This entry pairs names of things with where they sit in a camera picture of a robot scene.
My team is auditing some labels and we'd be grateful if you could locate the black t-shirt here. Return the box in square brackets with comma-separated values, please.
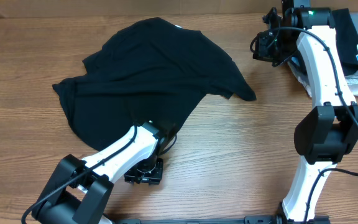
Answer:
[53, 17, 256, 151]

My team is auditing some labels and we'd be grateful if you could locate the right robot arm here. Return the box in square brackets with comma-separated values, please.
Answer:
[245, 0, 358, 224]

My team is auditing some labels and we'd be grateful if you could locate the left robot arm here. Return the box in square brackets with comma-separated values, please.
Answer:
[21, 121, 177, 224]

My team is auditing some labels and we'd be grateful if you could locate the folded black polo shirt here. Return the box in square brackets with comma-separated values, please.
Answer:
[332, 8, 358, 76]

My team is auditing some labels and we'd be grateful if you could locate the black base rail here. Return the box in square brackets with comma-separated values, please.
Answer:
[104, 215, 332, 224]

